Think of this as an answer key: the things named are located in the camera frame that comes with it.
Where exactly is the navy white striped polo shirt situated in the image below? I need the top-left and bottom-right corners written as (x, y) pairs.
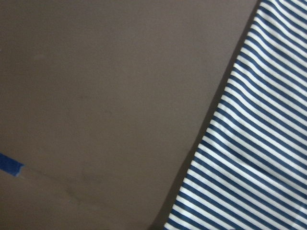
top-left (164, 0), bottom-right (307, 230)

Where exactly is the blue tape strip crosswise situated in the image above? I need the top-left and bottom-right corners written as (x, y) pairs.
top-left (0, 153), bottom-right (24, 177)

